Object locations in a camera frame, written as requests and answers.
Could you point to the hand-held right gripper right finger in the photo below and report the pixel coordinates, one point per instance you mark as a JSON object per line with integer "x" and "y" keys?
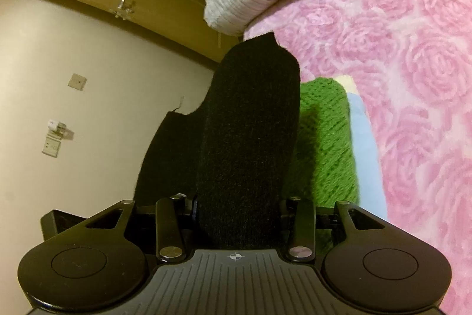
{"x": 303, "y": 226}

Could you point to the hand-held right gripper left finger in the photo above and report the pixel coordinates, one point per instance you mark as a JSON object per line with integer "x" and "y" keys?
{"x": 167, "y": 226}

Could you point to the black knit garment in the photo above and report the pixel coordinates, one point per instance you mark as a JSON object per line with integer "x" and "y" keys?
{"x": 247, "y": 138}

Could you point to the green knitted sweater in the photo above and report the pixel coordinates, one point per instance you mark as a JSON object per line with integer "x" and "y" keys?
{"x": 324, "y": 138}

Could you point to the light blue folded garment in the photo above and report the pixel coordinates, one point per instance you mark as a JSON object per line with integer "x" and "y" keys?
{"x": 363, "y": 152}

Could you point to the black box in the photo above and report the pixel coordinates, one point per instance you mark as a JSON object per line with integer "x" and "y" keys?
{"x": 59, "y": 222}

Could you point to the cream folded garment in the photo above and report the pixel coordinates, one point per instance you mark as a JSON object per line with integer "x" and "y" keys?
{"x": 346, "y": 83}

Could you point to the white plug adapter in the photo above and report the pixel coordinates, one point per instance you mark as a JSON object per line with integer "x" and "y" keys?
{"x": 56, "y": 125}

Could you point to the pink rose blanket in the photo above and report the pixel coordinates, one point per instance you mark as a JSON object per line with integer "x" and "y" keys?
{"x": 413, "y": 86}

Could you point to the crystal wardrobe knob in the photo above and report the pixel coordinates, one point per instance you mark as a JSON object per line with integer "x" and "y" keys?
{"x": 121, "y": 8}

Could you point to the white wall socket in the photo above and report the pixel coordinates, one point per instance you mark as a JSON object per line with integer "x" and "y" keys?
{"x": 51, "y": 147}

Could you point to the square wall switch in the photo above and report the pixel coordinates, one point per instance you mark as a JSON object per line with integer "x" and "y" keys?
{"x": 77, "y": 81}

